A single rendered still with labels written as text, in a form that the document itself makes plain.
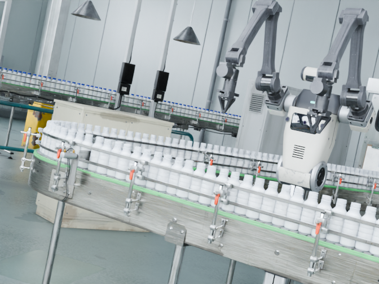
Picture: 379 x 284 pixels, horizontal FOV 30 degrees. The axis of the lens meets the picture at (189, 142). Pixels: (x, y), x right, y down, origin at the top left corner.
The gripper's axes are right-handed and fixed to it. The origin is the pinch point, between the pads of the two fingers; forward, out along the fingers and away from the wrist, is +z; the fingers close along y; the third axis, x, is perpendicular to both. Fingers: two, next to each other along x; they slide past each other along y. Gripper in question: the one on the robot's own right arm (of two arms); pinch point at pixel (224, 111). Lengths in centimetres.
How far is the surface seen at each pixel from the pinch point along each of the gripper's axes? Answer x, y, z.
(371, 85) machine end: -73, -378, -57
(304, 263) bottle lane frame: 61, 19, 51
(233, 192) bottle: 23.0, 16.5, 32.4
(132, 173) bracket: -23.2, 25.9, 35.2
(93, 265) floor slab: -185, -163, 139
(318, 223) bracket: 66, 27, 33
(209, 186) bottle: 11.0, 16.6, 32.5
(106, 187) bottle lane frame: -42, 19, 46
